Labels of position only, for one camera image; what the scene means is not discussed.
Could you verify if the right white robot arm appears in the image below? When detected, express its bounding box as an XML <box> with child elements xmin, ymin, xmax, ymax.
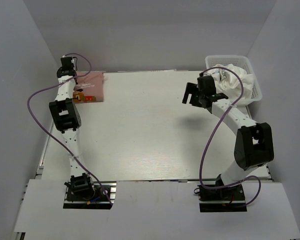
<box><xmin>182</xmin><ymin>75</ymin><xmax>274</xmax><ymax>200</ymax></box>

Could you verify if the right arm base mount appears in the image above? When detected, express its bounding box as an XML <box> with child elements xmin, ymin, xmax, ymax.
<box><xmin>193</xmin><ymin>185</ymin><xmax>247</xmax><ymax>213</ymax></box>

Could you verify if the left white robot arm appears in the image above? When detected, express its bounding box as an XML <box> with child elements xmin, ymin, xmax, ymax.
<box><xmin>49</xmin><ymin>55</ymin><xmax>96</xmax><ymax>200</ymax></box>

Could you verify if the white printed t shirt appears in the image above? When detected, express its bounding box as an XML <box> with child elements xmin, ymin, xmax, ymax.
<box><xmin>204</xmin><ymin>64</ymin><xmax>256</xmax><ymax>100</ymax></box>

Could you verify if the pink t shirt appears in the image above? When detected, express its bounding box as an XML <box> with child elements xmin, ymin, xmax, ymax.
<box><xmin>73</xmin><ymin>72</ymin><xmax>105</xmax><ymax>104</ymax></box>

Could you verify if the white plastic basket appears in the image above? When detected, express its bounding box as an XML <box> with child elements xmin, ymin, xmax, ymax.
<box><xmin>205</xmin><ymin>55</ymin><xmax>262</xmax><ymax>106</ymax></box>

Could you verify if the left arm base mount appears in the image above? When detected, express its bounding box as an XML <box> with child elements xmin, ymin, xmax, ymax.
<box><xmin>63</xmin><ymin>173</ymin><xmax>117</xmax><ymax>210</ymax></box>

